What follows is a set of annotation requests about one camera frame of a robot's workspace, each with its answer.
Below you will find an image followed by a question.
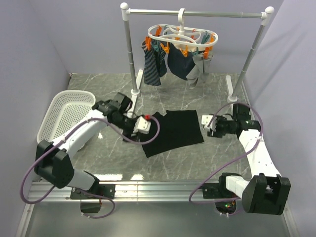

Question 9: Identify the black underwear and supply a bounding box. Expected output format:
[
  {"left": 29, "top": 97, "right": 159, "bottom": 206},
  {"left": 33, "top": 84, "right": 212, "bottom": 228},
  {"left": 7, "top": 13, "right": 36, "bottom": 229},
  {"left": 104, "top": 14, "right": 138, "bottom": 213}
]
[{"left": 142, "top": 110, "right": 204, "bottom": 158}]

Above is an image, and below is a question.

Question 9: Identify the white clip hanger frame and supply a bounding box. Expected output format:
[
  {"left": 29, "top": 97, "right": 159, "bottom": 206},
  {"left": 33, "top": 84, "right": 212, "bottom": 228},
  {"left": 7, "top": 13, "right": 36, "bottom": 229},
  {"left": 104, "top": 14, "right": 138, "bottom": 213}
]
[{"left": 148, "top": 8, "right": 219, "bottom": 51}]

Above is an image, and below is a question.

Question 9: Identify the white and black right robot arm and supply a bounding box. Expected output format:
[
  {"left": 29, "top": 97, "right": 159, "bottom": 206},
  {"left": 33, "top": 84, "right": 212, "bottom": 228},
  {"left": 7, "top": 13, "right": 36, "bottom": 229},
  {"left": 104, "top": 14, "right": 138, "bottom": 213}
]
[{"left": 201, "top": 103, "right": 291, "bottom": 215}]

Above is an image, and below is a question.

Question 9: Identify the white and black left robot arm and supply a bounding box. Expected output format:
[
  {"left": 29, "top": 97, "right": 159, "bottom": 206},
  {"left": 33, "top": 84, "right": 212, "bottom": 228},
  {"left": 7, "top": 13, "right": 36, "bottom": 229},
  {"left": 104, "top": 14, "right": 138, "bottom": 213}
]
[{"left": 31, "top": 92, "right": 150, "bottom": 198}]

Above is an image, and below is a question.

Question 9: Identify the grey underwear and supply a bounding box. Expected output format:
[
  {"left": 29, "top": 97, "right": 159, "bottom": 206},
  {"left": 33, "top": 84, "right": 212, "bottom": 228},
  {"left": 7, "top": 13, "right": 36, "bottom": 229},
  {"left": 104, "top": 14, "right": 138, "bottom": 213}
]
[{"left": 186, "top": 52, "right": 213, "bottom": 89}]

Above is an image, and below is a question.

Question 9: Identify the striped navy underwear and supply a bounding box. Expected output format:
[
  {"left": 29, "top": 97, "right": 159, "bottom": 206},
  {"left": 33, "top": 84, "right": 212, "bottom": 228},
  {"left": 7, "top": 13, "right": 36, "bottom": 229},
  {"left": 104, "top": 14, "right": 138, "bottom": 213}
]
[{"left": 141, "top": 41, "right": 167, "bottom": 86}]

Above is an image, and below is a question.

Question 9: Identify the navy underwear with cream waistband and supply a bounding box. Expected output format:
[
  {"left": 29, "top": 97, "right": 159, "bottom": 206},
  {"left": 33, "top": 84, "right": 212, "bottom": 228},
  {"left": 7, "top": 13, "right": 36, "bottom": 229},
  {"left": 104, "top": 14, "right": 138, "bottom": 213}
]
[{"left": 167, "top": 44, "right": 195, "bottom": 80}]

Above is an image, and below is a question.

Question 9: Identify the white perforated plastic basket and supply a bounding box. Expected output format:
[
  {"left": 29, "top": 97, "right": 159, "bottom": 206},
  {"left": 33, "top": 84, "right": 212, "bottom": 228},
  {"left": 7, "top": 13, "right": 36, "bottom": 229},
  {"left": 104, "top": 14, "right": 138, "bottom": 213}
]
[{"left": 37, "top": 90, "right": 96, "bottom": 143}]

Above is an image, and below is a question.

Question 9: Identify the orange clothes peg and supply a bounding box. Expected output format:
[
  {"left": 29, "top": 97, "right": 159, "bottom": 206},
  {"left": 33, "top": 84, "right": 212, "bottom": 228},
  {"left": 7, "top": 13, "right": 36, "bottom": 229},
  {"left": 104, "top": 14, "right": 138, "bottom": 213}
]
[
  {"left": 145, "top": 36, "right": 152, "bottom": 51},
  {"left": 160, "top": 42, "right": 170, "bottom": 54},
  {"left": 179, "top": 47, "right": 188, "bottom": 57},
  {"left": 203, "top": 47, "right": 210, "bottom": 59}
]

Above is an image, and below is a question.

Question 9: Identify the teal clothes peg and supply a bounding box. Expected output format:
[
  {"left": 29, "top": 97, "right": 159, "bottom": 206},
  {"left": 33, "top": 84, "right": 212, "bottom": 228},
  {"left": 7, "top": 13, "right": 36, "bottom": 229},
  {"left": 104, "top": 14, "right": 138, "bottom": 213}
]
[
  {"left": 151, "top": 40, "right": 160, "bottom": 52},
  {"left": 191, "top": 47, "right": 199, "bottom": 56}
]

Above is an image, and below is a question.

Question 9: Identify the white and grey clothes rack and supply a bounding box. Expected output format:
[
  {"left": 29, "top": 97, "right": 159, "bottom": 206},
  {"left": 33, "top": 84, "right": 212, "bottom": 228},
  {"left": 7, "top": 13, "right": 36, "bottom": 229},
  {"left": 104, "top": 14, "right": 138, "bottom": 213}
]
[{"left": 119, "top": 2, "right": 275, "bottom": 119}]

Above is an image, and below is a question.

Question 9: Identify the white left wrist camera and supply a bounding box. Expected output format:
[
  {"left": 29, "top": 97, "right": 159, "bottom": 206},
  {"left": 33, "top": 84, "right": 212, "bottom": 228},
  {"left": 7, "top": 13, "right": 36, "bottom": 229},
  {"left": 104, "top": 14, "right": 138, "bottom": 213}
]
[{"left": 134, "top": 116, "right": 151, "bottom": 134}]

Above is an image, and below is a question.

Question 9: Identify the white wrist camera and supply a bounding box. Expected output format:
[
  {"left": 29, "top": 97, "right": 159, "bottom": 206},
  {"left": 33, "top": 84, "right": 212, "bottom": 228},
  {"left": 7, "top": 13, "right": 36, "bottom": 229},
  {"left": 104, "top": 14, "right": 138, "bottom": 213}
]
[
  {"left": 134, "top": 116, "right": 151, "bottom": 134},
  {"left": 201, "top": 115, "right": 216, "bottom": 131}
]

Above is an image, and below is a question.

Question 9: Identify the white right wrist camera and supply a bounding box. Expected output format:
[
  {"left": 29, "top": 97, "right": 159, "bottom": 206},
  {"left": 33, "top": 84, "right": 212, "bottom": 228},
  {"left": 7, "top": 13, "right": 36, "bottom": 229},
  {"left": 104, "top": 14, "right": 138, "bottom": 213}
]
[{"left": 201, "top": 115, "right": 216, "bottom": 131}]

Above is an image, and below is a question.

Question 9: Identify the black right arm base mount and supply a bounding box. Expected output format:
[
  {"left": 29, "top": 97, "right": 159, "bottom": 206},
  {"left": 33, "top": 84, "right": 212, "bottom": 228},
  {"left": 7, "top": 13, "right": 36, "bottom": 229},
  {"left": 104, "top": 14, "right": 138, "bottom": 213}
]
[{"left": 201, "top": 182, "right": 237, "bottom": 216}]

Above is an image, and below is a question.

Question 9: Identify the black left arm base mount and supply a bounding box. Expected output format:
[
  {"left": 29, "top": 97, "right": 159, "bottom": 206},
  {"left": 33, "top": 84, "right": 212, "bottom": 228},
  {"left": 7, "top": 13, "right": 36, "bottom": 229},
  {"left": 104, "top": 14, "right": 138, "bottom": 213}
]
[{"left": 70, "top": 184, "right": 116, "bottom": 216}]

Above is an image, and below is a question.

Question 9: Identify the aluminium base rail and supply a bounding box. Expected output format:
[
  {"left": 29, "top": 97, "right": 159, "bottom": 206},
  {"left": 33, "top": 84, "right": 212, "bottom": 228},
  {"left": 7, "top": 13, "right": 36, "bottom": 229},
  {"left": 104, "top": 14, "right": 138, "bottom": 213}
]
[{"left": 26, "top": 179, "right": 289, "bottom": 203}]

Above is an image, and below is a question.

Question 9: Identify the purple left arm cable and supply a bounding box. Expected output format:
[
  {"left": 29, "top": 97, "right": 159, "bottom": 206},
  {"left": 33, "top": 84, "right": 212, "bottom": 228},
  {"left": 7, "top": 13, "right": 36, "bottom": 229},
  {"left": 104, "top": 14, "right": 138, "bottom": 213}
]
[{"left": 19, "top": 115, "right": 161, "bottom": 219}]

